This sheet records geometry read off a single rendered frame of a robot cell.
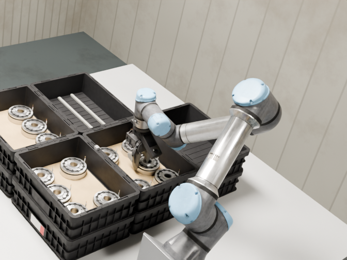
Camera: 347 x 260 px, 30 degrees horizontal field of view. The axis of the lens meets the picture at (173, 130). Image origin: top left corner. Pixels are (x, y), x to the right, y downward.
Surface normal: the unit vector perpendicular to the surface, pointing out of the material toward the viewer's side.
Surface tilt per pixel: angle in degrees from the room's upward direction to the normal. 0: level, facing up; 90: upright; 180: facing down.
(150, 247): 90
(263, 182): 0
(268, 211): 0
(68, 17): 90
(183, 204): 53
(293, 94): 90
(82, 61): 0
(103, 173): 90
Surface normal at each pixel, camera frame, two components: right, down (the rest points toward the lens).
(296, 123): -0.72, 0.26
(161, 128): 0.43, 0.60
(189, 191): -0.54, -0.37
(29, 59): 0.21, -0.81
